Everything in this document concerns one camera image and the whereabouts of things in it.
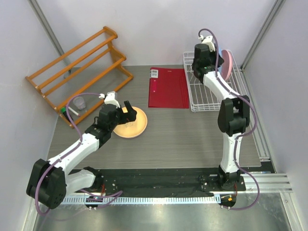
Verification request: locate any yellow plate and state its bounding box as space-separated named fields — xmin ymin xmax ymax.
xmin=114 ymin=106 xmax=148 ymax=139

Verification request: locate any blue plate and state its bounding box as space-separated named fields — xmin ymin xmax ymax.
xmin=218 ymin=47 xmax=222 ymax=58

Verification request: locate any pink plate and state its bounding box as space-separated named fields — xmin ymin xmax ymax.
xmin=220 ymin=50 xmax=233 ymax=81

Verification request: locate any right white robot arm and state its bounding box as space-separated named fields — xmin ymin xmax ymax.
xmin=192 ymin=43 xmax=251 ymax=191

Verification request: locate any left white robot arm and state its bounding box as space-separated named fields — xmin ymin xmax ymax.
xmin=26 ymin=101 xmax=137 ymax=209

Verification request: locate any orange wooden rack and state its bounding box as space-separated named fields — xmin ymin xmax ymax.
xmin=25 ymin=26 xmax=133 ymax=128

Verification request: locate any clear plastic cup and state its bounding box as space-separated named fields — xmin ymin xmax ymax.
xmin=73 ymin=96 xmax=86 ymax=110

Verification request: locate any white pen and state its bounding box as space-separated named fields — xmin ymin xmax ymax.
xmin=68 ymin=106 xmax=80 ymax=117

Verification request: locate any red plastic folder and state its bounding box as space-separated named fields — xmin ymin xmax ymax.
xmin=148 ymin=67 xmax=189 ymax=109

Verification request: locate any green black marker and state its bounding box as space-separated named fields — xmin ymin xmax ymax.
xmin=61 ymin=107 xmax=70 ymax=122

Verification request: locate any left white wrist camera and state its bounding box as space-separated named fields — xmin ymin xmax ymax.
xmin=99 ymin=91 xmax=120 ymax=108

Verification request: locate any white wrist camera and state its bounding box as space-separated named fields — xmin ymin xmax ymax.
xmin=99 ymin=91 xmax=120 ymax=108
xmin=198 ymin=35 xmax=216 ymax=52

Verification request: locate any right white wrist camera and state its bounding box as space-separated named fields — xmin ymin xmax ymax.
xmin=198 ymin=35 xmax=216 ymax=52

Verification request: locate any white wire dish rack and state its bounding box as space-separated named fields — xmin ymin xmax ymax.
xmin=183 ymin=50 xmax=248 ymax=112

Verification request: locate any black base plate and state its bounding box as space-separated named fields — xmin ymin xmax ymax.
xmin=83 ymin=168 xmax=246 ymax=198

